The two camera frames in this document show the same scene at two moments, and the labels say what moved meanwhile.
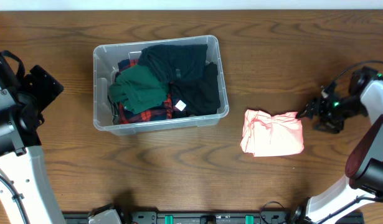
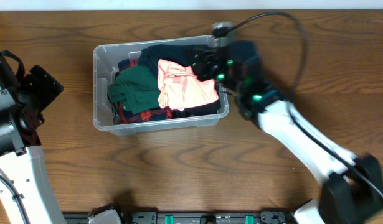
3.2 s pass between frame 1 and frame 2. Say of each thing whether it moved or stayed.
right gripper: moved
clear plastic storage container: stayed
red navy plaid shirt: stayed
